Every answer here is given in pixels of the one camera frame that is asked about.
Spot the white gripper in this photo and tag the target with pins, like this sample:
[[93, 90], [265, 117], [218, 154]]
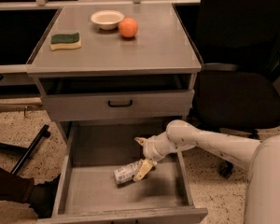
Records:
[[151, 149]]

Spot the clear plastic water bottle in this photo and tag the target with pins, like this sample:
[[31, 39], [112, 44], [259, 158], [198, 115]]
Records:
[[125, 173]]

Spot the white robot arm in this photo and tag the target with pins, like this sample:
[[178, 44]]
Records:
[[260, 158]]

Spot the open grey lower drawer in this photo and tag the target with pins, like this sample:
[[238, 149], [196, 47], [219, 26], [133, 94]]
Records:
[[88, 192]]

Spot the grey drawer cabinet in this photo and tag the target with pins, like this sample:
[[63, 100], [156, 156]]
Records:
[[159, 58]]

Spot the closed grey drawer front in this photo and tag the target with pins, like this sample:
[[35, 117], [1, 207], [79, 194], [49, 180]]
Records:
[[74, 107]]

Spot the black shoe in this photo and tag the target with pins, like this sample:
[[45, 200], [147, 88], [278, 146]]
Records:
[[43, 196]]

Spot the orange fruit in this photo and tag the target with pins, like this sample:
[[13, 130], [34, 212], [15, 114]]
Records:
[[128, 28]]

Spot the white ceramic bowl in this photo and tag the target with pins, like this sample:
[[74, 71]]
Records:
[[107, 19]]

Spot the yellow green sponge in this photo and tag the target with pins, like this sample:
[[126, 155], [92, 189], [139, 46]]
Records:
[[65, 41]]

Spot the person's brown trouser leg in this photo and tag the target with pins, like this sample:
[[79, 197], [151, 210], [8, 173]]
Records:
[[14, 188]]

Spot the black chair base leg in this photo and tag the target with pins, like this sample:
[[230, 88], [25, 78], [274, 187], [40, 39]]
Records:
[[24, 152]]

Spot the black office chair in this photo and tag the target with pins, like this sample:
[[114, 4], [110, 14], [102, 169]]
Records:
[[238, 45]]

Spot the black drawer handle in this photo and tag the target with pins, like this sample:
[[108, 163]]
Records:
[[120, 104]]

